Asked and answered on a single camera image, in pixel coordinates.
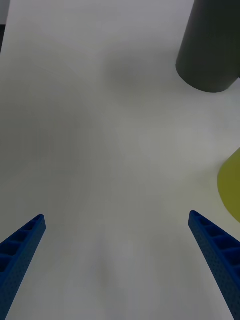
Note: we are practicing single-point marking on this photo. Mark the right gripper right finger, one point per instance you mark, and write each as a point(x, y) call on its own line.
point(222, 260)

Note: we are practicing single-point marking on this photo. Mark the yellow-green plastic waste bin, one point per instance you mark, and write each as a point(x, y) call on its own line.
point(231, 185)

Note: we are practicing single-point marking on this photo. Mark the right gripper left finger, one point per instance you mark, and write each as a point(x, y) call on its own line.
point(20, 255)

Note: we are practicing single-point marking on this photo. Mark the grey plastic waste bin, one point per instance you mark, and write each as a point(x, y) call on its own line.
point(210, 50)

